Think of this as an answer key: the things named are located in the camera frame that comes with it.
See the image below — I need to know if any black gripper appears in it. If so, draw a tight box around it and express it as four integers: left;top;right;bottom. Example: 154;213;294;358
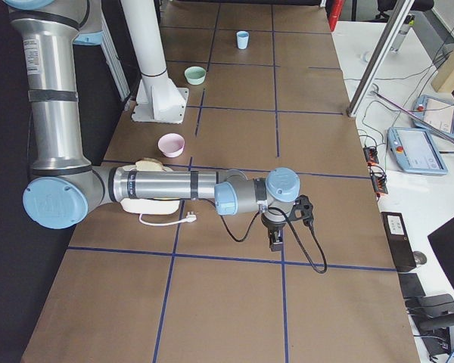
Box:
262;209;286;252

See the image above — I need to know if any light blue plastic cup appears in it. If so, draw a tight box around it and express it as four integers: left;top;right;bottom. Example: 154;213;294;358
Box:
236;30;250;50

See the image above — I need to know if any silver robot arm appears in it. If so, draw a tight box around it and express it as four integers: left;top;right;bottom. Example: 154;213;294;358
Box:
8;1;300;251

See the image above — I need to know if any orange black connector strip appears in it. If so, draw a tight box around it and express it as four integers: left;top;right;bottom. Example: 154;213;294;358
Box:
363;146;388;198

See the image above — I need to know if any black box with label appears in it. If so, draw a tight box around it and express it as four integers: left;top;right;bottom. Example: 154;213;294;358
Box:
381;212;416;272

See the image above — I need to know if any pink plastic bowl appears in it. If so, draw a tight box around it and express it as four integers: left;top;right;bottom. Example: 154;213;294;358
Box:
157;133;185;158

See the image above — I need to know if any near blue teach pendant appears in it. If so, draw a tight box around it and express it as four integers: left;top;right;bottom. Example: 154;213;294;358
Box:
387;127;448;175

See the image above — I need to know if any blue teach pendant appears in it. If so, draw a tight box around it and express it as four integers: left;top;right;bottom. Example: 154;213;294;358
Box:
387;127;448;175
412;95;454;139

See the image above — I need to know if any white pillar with base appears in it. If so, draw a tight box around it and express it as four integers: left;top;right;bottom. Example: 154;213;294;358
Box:
121;0;189;124

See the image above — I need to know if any green plastic bowl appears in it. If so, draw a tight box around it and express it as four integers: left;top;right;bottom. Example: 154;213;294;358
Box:
184;66;207;85

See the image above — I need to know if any grabber reaching stick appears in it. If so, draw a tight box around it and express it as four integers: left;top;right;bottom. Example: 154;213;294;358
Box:
372;90;454;150

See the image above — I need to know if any far blue teach pendant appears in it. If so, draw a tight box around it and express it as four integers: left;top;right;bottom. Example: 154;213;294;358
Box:
412;95;454;139

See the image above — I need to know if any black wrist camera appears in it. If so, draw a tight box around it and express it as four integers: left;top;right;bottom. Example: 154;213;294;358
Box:
289;195;314;228

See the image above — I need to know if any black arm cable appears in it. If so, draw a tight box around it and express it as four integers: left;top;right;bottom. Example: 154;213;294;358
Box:
204;198;328;275

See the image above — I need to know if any white toaster power cord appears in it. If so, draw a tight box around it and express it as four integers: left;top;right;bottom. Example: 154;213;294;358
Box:
138;211;198;227

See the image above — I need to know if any aluminium frame post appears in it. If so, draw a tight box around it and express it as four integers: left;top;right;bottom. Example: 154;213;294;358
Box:
347;0;414;118

